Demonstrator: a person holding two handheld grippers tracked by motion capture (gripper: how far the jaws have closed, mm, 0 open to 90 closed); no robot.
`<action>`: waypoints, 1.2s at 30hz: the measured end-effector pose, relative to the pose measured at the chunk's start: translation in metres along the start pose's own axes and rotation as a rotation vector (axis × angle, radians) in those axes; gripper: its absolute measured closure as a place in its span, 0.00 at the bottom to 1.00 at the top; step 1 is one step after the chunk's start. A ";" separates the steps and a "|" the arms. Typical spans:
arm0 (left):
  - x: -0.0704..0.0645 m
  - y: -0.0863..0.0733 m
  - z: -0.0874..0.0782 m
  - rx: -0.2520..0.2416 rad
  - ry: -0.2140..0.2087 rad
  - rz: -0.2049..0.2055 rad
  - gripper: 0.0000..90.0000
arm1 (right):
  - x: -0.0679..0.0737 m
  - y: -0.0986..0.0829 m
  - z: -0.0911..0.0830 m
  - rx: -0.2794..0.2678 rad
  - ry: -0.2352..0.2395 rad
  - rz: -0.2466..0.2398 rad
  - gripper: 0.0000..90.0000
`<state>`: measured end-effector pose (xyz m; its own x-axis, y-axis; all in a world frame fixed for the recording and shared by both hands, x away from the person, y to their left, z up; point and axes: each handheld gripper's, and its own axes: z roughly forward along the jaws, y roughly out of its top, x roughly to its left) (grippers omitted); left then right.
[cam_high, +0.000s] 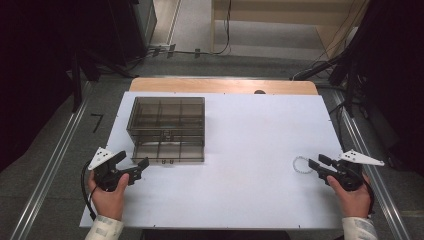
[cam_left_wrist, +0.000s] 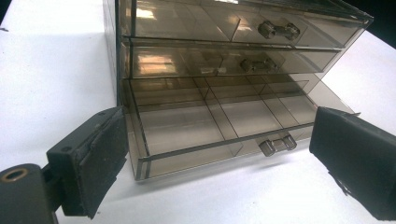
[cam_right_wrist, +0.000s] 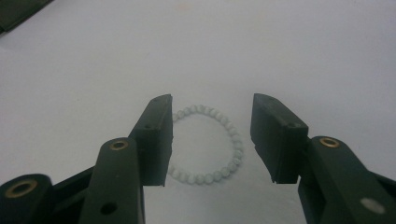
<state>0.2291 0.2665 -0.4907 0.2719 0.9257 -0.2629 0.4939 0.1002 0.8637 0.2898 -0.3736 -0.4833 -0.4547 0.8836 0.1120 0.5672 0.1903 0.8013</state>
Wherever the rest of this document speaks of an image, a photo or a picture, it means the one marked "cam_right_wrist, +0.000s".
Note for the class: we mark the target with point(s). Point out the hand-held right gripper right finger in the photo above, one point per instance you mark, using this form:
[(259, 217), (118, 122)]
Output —
[(280, 146)]

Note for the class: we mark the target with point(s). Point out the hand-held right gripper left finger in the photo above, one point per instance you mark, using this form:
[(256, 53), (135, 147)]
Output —
[(149, 149)]

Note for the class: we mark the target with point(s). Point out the dark flat object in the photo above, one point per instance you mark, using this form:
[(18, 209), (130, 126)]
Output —
[(15, 11)]

